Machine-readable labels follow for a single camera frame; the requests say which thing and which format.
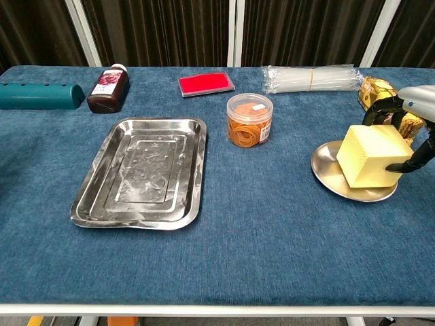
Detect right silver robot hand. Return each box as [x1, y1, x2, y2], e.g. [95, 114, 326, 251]
[360, 84, 435, 173]

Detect yellow cube block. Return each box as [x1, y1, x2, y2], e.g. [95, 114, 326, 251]
[336, 124, 415, 189]

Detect clear jar of rubber bands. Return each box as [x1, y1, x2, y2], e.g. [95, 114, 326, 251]
[226, 93, 275, 148]

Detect gold snack package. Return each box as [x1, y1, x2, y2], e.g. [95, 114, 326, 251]
[358, 76, 425, 140]

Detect dark brown curtain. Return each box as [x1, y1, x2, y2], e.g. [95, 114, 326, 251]
[372, 0, 435, 69]
[80, 0, 230, 67]
[0, 0, 90, 73]
[241, 0, 387, 67]

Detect round steel plate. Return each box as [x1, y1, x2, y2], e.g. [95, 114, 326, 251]
[311, 141, 398, 202]

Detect bundle of clear straws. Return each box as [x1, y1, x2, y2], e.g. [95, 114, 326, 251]
[261, 63, 364, 94]

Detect red ink pad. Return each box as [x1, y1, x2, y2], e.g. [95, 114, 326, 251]
[177, 71, 236, 98]

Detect blue tablecloth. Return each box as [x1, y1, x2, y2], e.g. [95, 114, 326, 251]
[0, 65, 435, 306]

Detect rectangular steel tray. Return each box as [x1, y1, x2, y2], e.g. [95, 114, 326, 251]
[69, 117, 208, 231]

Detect dark juice bottle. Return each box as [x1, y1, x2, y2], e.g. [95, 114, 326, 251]
[86, 63, 131, 114]

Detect teal cylindrical holder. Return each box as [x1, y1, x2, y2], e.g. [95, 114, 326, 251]
[0, 82, 86, 111]

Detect white frame post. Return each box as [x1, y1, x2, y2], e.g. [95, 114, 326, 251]
[359, 0, 402, 68]
[64, 0, 103, 67]
[226, 0, 245, 68]

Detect white table frame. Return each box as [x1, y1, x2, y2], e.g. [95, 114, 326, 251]
[0, 303, 435, 326]

